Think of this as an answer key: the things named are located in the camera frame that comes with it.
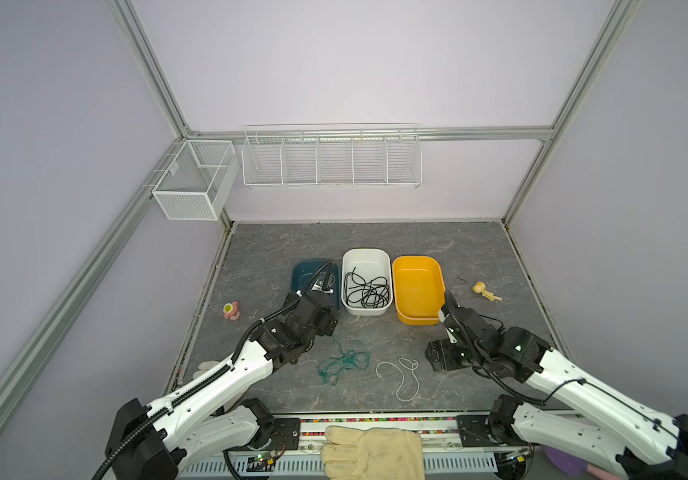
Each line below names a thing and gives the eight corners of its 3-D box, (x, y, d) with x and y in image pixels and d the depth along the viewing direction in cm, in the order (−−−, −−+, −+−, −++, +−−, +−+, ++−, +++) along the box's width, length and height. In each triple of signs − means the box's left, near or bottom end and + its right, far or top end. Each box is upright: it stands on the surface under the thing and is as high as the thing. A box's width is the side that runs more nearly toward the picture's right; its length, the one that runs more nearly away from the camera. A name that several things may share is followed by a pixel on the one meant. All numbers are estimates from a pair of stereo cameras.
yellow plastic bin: (394, 326, 94) (396, 316, 89) (388, 266, 109) (390, 255, 104) (449, 326, 94) (454, 316, 89) (436, 266, 109) (440, 255, 104)
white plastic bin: (340, 316, 97) (339, 306, 92) (342, 259, 112) (341, 248, 107) (395, 316, 97) (397, 306, 92) (389, 259, 112) (391, 248, 107)
